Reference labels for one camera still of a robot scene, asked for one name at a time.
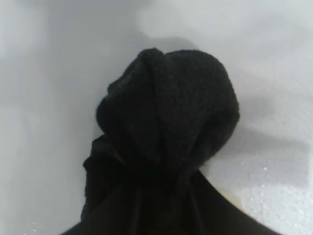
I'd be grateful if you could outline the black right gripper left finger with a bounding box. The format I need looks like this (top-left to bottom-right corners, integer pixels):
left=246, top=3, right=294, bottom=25
left=58, top=185, right=160, bottom=235

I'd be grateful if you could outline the black cloth rag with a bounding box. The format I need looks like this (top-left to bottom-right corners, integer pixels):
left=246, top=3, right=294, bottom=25
left=82, top=47, right=242, bottom=221

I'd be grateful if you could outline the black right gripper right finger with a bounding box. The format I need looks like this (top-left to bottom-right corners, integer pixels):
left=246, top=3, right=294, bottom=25
left=158, top=170, right=282, bottom=235

